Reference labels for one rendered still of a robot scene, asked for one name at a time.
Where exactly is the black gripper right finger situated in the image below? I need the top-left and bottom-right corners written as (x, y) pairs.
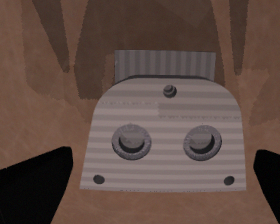
top-left (252, 149), bottom-right (280, 224)

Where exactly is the grey metal plate with two round holes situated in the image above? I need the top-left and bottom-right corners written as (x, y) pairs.
top-left (79, 74), bottom-right (246, 193)

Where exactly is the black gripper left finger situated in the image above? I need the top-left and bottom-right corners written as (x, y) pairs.
top-left (0, 146), bottom-right (74, 224)

